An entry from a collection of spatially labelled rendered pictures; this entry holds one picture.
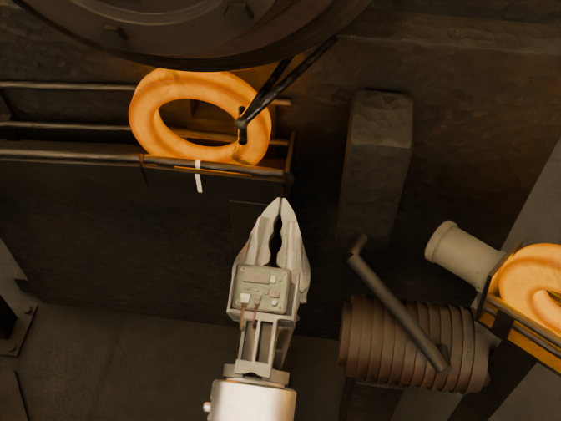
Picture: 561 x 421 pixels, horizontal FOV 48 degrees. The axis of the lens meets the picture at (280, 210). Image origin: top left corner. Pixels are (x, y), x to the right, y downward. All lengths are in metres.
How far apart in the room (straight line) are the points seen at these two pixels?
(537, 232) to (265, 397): 1.23
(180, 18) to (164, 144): 0.33
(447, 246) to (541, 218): 0.99
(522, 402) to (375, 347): 0.66
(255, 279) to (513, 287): 0.32
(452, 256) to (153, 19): 0.47
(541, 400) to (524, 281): 0.78
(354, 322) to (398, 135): 0.30
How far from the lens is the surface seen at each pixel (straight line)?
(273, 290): 0.67
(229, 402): 0.67
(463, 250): 0.83
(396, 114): 0.81
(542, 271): 0.77
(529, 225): 1.78
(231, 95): 0.78
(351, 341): 0.94
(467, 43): 0.81
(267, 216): 0.75
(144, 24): 0.60
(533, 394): 1.56
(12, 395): 1.56
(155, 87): 0.80
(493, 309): 0.84
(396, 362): 0.95
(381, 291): 0.91
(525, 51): 0.83
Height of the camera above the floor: 1.37
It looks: 54 degrees down
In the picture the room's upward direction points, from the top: straight up
